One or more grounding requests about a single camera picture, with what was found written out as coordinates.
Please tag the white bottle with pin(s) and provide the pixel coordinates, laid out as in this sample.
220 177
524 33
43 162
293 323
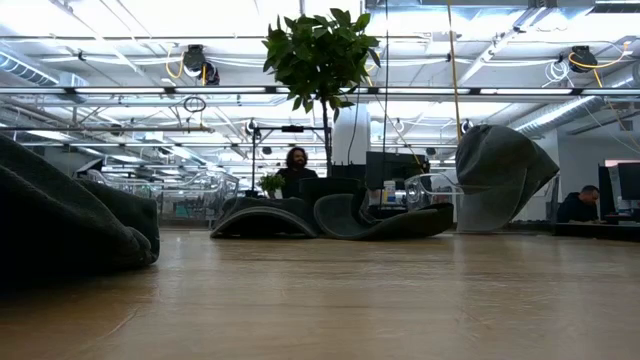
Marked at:
389 192

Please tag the black monitor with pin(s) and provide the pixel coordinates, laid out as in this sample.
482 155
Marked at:
390 170
629 180
606 185

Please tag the person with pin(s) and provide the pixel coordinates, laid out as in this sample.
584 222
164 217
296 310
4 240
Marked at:
296 175
577 207

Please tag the black table frame rail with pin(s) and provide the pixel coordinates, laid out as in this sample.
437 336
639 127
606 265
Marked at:
595 231

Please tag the black plant pot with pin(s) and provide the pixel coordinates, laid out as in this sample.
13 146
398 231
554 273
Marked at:
330 186

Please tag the small green plant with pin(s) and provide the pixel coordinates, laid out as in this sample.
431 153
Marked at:
271 184

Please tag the light grey cap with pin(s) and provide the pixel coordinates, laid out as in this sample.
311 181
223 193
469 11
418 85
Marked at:
545 172
490 170

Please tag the dark grey cap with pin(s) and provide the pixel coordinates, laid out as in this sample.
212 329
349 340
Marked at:
55 225
265 207
350 220

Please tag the green leafy plant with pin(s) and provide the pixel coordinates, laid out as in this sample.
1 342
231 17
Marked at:
320 55

